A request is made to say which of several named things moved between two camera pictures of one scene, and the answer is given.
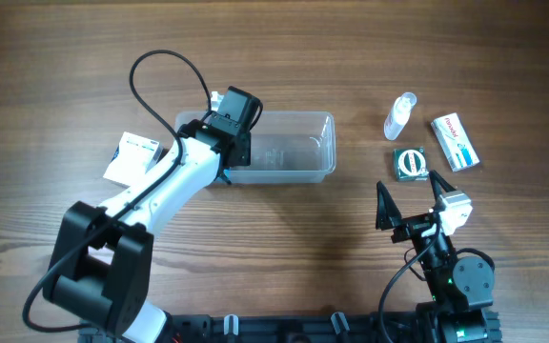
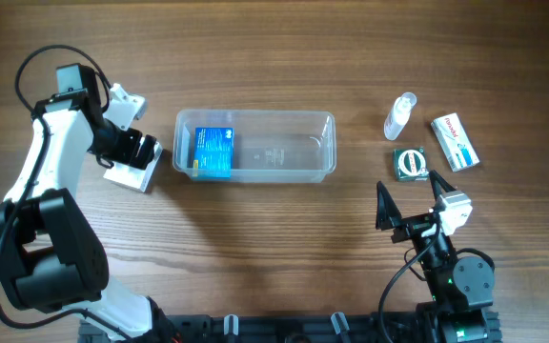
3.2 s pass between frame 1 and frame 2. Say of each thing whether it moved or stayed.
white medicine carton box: stayed
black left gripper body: moved
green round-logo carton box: stayed
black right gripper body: stayed
